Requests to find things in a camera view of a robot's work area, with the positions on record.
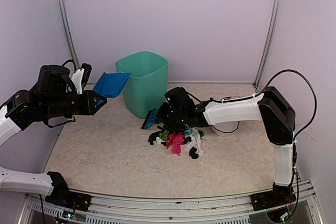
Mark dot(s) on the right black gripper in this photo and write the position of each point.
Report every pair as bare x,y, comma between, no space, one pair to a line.
161,113

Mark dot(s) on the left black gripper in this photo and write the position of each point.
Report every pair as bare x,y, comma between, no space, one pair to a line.
88,106

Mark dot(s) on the blue hand brush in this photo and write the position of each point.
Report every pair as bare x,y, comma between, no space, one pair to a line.
150,119

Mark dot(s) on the blue dustpan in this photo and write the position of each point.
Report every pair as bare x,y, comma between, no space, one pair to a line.
110,85

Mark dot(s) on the teal plastic waste bin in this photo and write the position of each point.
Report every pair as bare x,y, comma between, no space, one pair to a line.
147,85

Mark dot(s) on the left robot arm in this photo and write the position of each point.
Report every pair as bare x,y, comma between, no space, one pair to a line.
58,93

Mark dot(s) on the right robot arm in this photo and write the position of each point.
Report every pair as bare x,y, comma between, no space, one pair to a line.
182,111

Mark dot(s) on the green paper scrap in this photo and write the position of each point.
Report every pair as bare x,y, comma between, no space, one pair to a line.
164,135

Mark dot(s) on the light blue paper scrap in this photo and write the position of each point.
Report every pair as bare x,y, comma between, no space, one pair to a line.
189,132

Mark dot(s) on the black scrap front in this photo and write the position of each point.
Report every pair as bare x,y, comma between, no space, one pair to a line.
193,153

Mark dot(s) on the white fluted bowl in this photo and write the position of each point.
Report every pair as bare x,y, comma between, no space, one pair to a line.
225,129

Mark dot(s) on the red patterned bowl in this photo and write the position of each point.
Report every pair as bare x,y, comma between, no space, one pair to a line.
234,97

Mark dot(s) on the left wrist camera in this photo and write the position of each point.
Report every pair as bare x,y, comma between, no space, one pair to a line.
81,77

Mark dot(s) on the front aluminium rail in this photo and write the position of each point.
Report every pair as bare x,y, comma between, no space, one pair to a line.
241,208

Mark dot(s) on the right aluminium frame post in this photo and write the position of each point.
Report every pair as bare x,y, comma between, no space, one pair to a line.
268,42

